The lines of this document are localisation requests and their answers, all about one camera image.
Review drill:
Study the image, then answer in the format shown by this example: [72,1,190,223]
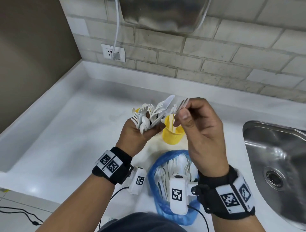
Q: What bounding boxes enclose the person's right hand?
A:
[173,97,230,177]

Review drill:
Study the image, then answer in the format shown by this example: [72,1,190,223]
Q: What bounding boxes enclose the person's left hand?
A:
[116,118,166,158]

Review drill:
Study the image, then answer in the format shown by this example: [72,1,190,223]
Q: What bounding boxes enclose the stack of white forks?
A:
[171,98,191,127]

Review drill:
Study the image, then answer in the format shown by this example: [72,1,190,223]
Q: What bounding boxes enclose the blue plastic bag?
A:
[147,150,201,226]

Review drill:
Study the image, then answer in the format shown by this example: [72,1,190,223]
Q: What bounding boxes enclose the person's left forearm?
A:
[34,173,115,232]

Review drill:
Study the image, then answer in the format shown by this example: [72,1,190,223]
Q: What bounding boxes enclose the person's dark shorts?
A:
[98,212,182,232]

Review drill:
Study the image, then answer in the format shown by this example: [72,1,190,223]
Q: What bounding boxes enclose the black left wristband with markers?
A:
[92,147,134,186]

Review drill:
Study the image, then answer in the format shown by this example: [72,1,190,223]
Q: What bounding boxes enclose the black wristband with markers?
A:
[92,147,134,186]
[197,165,256,220]

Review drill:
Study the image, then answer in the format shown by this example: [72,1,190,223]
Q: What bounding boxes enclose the black right wristband with markers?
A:
[197,165,256,220]

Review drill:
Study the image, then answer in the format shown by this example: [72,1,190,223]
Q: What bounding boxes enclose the stainless steel sink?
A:
[243,120,306,231]

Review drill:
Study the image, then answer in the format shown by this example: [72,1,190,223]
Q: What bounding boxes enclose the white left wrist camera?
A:
[128,166,147,195]

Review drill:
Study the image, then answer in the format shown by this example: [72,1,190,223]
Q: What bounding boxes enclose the black left wrist camera cable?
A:
[99,186,129,230]

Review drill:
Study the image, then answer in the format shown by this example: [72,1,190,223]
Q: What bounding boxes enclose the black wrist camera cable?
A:
[187,205,210,232]
[99,186,129,230]

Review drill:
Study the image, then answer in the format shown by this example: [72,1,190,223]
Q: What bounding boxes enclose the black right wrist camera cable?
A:
[187,205,210,232]

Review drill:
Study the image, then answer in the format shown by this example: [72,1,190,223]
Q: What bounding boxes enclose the white wall socket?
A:
[101,44,126,63]

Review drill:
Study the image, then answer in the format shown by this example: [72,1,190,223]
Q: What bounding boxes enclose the white plug with cable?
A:
[111,0,123,61]

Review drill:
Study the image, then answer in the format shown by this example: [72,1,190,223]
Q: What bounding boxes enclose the stainless steel wall appliance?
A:
[119,0,212,33]

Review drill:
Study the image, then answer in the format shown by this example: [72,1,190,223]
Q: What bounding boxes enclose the black floor cable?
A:
[0,207,44,225]

